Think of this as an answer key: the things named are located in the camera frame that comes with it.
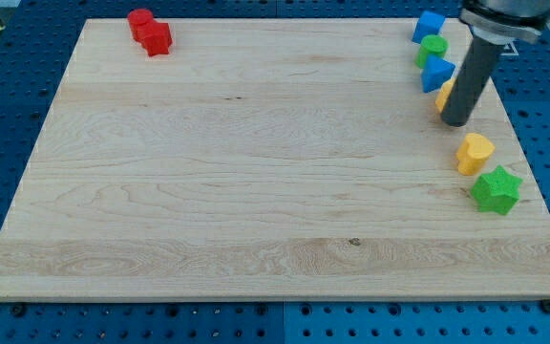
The blue triangle block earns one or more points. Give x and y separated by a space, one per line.
436 71

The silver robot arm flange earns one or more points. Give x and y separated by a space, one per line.
502 21

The blue cube block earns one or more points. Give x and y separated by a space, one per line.
428 23

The light wooden board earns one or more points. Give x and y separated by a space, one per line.
264 160

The red pentagon block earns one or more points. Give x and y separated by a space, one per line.
155 38

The yellow block behind rod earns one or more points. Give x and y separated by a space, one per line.
443 94

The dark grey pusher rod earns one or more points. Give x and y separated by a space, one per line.
478 64

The yellow heart block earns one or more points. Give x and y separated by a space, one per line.
473 153

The green cylinder block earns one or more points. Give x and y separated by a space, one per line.
431 44

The red cylinder block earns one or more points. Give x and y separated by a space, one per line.
138 18

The green star block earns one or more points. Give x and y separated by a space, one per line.
496 191

